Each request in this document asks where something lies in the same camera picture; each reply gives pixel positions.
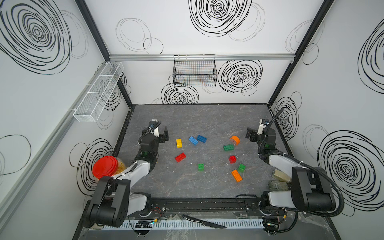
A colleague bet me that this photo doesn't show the red small lego brick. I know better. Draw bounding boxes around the red small lego brick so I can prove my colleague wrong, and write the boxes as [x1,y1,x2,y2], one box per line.
[229,156,237,164]

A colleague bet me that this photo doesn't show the green small lego brick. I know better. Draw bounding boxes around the green small lego brick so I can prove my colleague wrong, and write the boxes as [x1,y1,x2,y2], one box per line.
[238,164,246,173]
[198,163,205,172]

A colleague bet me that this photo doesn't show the orange long lego brick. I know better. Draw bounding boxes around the orange long lego brick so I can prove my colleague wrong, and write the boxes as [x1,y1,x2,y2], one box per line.
[231,170,243,183]

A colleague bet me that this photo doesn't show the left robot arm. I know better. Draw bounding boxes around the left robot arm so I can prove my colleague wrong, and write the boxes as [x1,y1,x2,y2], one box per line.
[83,120,169,228]

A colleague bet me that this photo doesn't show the orange half-round lego piece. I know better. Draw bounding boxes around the orange half-round lego piece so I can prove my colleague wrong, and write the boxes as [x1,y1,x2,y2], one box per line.
[230,136,241,146]

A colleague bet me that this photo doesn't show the yellow lego brick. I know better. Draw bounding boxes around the yellow lego brick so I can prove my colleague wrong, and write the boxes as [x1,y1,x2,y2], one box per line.
[176,139,183,148]

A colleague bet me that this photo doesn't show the light blue lego brick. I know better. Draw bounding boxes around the light blue lego brick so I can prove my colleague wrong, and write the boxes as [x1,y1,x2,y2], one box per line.
[189,136,198,146]

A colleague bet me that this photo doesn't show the red long lego brick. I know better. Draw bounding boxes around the red long lego brick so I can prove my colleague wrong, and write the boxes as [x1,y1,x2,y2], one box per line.
[175,153,187,163]

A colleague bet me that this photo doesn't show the dark blue lego brick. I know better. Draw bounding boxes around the dark blue lego brick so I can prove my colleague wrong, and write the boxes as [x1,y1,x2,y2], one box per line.
[197,135,207,143]

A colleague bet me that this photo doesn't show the glass bottle tan lid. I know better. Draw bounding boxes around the glass bottle tan lid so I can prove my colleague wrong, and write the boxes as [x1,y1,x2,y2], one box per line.
[272,169,292,184]

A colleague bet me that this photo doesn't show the glass jar green contents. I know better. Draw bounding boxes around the glass jar green contents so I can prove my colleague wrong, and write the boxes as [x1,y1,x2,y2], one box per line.
[268,181,291,192]

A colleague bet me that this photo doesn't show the red-lidded jar yellow contents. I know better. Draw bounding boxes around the red-lidded jar yellow contents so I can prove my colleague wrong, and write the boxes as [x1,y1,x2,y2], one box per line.
[92,156,127,179]

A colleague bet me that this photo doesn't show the black knife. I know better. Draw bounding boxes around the black knife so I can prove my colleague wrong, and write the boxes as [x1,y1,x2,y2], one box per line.
[182,215,227,229]

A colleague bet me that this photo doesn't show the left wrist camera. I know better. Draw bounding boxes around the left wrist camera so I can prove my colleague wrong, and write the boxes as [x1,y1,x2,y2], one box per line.
[149,120,161,137]

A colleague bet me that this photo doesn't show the clear plastic wall shelf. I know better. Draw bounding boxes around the clear plastic wall shelf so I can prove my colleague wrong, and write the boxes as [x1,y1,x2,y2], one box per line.
[73,62,124,123]

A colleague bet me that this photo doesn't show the black wire basket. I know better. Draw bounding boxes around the black wire basket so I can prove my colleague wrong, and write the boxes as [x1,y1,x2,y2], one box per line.
[172,54,218,87]

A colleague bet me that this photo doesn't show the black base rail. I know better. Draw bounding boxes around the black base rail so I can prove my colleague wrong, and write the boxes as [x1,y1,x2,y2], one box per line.
[128,196,287,219]

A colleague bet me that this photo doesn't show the white slotted cable duct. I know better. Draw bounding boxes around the white slotted cable duct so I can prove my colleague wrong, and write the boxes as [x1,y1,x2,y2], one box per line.
[102,219,265,231]

